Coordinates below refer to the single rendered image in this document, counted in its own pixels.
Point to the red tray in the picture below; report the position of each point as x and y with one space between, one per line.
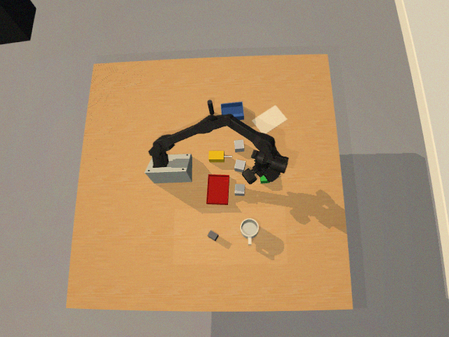
218 189

